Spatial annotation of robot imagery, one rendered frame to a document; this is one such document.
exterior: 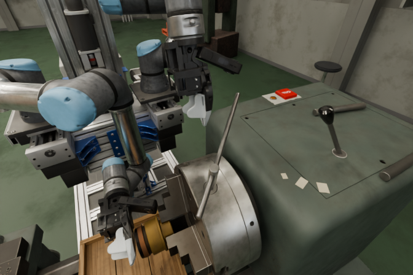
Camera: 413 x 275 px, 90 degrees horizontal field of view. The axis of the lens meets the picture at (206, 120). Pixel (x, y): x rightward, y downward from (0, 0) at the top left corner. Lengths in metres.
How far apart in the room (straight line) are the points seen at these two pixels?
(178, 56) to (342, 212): 0.47
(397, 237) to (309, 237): 1.85
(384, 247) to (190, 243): 1.81
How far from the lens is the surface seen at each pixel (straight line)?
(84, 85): 0.61
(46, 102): 0.62
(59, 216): 2.25
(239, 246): 0.55
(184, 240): 0.60
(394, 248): 2.26
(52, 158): 1.01
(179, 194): 0.59
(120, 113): 0.73
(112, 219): 0.67
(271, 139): 0.63
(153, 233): 0.60
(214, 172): 0.44
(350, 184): 0.59
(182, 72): 0.44
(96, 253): 0.90
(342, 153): 0.66
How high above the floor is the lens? 1.65
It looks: 35 degrees down
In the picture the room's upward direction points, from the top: straight up
